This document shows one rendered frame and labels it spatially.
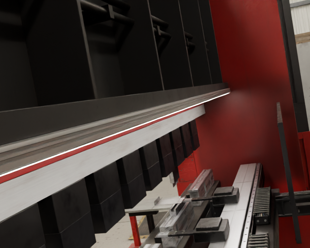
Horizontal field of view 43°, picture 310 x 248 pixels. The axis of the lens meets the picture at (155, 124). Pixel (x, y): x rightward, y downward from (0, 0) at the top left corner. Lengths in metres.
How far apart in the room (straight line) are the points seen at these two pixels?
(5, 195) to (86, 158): 0.31
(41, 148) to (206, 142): 2.23
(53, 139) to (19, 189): 0.28
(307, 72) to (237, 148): 4.33
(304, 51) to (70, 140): 6.42
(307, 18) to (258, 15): 6.13
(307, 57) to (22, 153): 6.53
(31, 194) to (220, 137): 1.97
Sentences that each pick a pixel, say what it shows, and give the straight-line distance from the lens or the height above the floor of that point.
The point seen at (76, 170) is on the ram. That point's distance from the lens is 0.95.
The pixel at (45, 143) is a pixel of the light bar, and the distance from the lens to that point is 0.50.
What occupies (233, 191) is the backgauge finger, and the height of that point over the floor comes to 1.02.
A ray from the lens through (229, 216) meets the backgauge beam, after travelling 1.62.
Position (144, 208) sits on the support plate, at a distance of 1.87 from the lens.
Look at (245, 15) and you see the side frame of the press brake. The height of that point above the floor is 1.91.
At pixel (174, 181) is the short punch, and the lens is 1.82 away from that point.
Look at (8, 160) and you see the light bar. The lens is 0.44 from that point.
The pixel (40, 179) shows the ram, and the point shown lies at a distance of 0.83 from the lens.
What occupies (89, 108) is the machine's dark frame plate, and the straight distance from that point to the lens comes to 0.66.
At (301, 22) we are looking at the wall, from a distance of 8.71.
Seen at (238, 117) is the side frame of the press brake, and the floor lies 1.28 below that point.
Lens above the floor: 1.50
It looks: 4 degrees down
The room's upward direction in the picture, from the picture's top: 10 degrees counter-clockwise
